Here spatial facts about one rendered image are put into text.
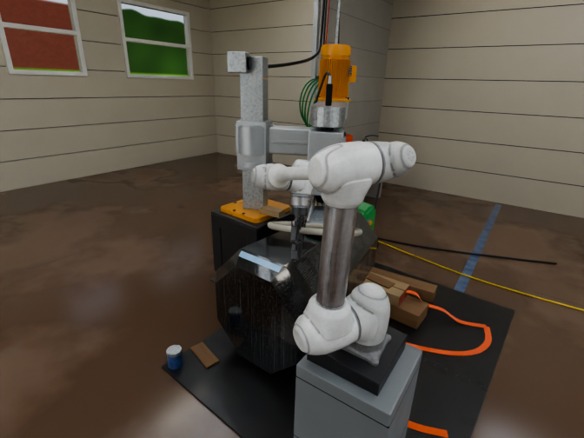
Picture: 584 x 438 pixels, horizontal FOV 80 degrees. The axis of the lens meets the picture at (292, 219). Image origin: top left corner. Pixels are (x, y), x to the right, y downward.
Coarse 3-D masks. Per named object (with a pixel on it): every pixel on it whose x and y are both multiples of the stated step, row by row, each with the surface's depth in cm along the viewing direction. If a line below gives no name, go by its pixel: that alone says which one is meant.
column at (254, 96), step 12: (252, 60) 273; (264, 60) 277; (252, 72) 276; (264, 72) 280; (240, 84) 281; (252, 84) 279; (264, 84) 283; (252, 96) 282; (264, 96) 286; (252, 108) 286; (264, 108) 290; (252, 120) 289; (264, 120) 293; (252, 192) 312; (264, 192) 315; (252, 204) 316; (264, 204) 319
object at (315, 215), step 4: (312, 204) 226; (312, 208) 222; (316, 208) 232; (320, 208) 232; (324, 208) 232; (312, 212) 225; (316, 212) 225; (320, 212) 225; (308, 216) 207; (312, 216) 218; (316, 216) 219; (320, 216) 219; (308, 220) 202; (312, 220) 213; (316, 220) 214; (320, 220) 214; (316, 228) 203
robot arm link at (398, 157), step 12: (384, 144) 102; (396, 144) 101; (408, 144) 102; (384, 156) 100; (396, 156) 99; (408, 156) 100; (384, 168) 100; (396, 168) 100; (408, 168) 101; (384, 180) 104
